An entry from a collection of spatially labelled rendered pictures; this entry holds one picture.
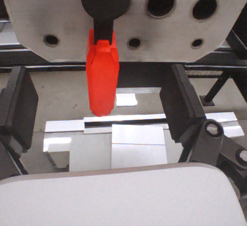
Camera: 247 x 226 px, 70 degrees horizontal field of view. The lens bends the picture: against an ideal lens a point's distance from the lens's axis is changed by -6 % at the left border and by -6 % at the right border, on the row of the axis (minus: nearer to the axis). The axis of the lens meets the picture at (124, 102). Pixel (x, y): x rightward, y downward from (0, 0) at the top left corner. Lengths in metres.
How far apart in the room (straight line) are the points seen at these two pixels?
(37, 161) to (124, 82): 0.29
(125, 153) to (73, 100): 1.33
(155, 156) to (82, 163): 0.11
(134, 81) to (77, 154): 0.14
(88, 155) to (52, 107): 1.31
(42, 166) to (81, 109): 1.14
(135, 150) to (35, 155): 0.23
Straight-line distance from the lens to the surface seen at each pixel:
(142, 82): 0.22
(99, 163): 0.29
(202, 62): 0.61
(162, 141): 0.31
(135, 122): 0.33
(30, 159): 0.45
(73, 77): 1.76
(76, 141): 0.30
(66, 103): 1.59
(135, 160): 0.29
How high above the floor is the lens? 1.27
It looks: 53 degrees down
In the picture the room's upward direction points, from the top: 11 degrees clockwise
